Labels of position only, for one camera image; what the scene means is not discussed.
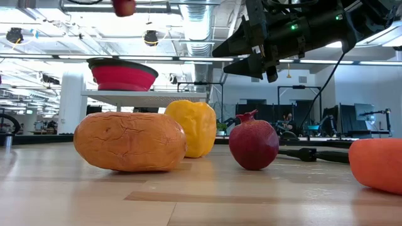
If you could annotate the small red pomegranate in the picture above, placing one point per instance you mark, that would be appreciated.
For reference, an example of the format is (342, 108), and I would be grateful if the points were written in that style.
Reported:
(252, 144)

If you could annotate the silver corrugated ventilation duct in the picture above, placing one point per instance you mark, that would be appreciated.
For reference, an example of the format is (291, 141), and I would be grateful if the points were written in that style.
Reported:
(198, 31)

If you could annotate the oblong orange fruit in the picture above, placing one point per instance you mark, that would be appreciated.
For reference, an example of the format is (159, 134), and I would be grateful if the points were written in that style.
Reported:
(128, 141)

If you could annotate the white building column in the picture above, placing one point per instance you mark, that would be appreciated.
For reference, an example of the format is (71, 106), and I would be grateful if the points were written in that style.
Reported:
(70, 103)

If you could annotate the gray background monitor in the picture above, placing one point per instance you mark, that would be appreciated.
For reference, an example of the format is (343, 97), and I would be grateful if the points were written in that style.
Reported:
(364, 111)

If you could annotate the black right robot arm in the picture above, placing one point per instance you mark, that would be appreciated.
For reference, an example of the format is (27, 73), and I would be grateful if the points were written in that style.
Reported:
(377, 15)

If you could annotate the large dark red fruit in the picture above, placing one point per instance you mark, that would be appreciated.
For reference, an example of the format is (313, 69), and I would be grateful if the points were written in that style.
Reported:
(124, 7)

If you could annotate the red collapsible bowl gray rim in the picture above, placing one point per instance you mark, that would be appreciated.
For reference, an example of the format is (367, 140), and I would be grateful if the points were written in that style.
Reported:
(122, 78)

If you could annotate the black partition panel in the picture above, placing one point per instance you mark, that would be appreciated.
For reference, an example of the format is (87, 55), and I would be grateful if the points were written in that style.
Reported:
(267, 114)

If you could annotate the ceiling light rail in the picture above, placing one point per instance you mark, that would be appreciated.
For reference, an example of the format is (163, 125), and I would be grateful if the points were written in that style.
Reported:
(144, 57)

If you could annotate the person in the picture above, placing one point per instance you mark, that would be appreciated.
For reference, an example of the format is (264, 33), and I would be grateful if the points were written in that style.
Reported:
(287, 120)

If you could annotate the yellow bell pepper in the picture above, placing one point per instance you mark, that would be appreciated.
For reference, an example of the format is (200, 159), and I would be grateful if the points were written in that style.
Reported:
(198, 125)

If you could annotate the green potted plant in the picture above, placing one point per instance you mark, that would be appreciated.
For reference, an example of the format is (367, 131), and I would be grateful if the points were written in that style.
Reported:
(221, 126)

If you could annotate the black aluminium table frame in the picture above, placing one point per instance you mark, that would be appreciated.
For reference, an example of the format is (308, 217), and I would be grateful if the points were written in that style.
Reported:
(41, 139)

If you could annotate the black boom stand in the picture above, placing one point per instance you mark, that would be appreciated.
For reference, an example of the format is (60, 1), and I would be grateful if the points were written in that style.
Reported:
(388, 120)

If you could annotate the white perforated metal shelf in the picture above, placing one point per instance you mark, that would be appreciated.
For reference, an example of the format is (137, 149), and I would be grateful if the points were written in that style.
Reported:
(141, 97)

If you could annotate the small round orange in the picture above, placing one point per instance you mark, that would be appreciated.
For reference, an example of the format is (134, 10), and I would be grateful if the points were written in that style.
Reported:
(377, 163)

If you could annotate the black cabinet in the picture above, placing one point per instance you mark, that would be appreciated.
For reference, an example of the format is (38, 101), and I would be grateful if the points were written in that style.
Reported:
(94, 110)

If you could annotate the silver metal post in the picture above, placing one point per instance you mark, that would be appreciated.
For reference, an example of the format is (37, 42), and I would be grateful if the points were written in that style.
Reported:
(8, 141)

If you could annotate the gray wall vent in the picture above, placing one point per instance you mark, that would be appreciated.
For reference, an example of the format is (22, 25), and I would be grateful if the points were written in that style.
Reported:
(302, 79)

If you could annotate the dark background monitor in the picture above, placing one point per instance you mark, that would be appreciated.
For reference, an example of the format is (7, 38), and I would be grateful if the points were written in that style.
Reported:
(146, 110)

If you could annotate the brass hanging pendant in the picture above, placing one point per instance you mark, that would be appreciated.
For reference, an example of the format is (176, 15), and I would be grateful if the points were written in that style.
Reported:
(288, 75)

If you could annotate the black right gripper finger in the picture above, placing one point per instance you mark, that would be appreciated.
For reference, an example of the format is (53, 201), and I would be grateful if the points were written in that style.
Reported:
(251, 67)
(237, 45)

